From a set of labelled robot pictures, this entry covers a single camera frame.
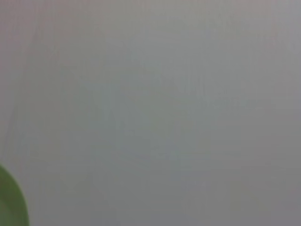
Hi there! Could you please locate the light green plate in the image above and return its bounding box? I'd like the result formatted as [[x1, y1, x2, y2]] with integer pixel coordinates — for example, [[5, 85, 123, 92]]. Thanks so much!
[[0, 163, 30, 226]]

